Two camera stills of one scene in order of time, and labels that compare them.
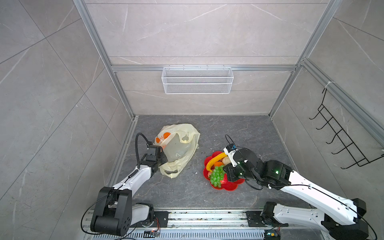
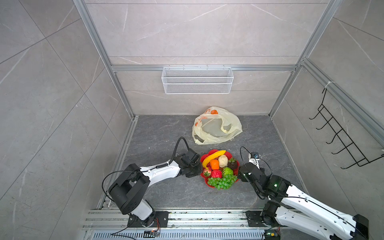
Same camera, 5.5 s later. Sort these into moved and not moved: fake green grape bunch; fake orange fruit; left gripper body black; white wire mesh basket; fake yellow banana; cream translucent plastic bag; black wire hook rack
Moved: fake green grape bunch; cream translucent plastic bag; fake orange fruit; fake yellow banana; left gripper body black
Not moved: white wire mesh basket; black wire hook rack
